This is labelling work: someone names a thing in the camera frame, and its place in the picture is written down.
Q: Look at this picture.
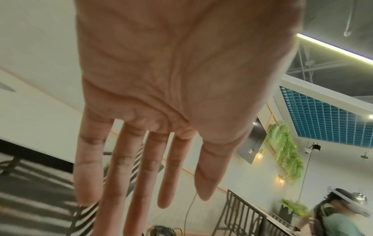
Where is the person's left hand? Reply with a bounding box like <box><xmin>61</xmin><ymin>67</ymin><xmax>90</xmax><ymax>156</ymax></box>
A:
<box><xmin>72</xmin><ymin>0</ymin><xmax>305</xmax><ymax>236</ymax></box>

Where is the dark grey slatted chair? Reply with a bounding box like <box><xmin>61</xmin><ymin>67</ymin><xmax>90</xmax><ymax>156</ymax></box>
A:
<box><xmin>211</xmin><ymin>189</ymin><xmax>267</xmax><ymax>236</ymax></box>
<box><xmin>0</xmin><ymin>144</ymin><xmax>166</xmax><ymax>236</ymax></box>

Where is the blue grid ceiling panel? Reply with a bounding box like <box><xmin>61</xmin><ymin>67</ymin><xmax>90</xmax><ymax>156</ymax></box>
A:
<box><xmin>279</xmin><ymin>86</ymin><xmax>373</xmax><ymax>148</ymax></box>

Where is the black pole stand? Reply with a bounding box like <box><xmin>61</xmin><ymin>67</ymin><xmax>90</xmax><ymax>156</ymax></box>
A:
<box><xmin>298</xmin><ymin>142</ymin><xmax>321</xmax><ymax>201</ymax></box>

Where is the ceiling light strip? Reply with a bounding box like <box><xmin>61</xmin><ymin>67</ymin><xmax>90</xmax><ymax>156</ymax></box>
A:
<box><xmin>295</xmin><ymin>33</ymin><xmax>373</xmax><ymax>63</ymax></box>

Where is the grey ceiling pipe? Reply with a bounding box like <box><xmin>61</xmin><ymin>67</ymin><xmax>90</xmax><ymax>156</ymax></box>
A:
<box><xmin>342</xmin><ymin>0</ymin><xmax>359</xmax><ymax>37</ymax></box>

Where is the potted green plant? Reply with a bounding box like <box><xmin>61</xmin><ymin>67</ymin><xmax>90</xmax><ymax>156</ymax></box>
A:
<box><xmin>279</xmin><ymin>197</ymin><xmax>311</xmax><ymax>219</ymax></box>

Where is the black wall television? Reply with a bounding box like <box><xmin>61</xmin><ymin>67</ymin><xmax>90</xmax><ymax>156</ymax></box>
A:
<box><xmin>236</xmin><ymin>116</ymin><xmax>267</xmax><ymax>164</ymax></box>

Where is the hanging green wall plant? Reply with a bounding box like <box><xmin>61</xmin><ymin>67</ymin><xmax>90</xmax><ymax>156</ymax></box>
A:
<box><xmin>266</xmin><ymin>121</ymin><xmax>305</xmax><ymax>185</ymax></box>

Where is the hanging black cable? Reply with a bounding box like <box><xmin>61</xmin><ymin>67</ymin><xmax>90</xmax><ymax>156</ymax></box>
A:
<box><xmin>184</xmin><ymin>190</ymin><xmax>197</xmax><ymax>231</ymax></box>

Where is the coiled black cable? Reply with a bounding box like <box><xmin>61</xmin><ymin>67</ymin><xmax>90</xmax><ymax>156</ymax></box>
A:
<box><xmin>145</xmin><ymin>225</ymin><xmax>183</xmax><ymax>236</ymax></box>

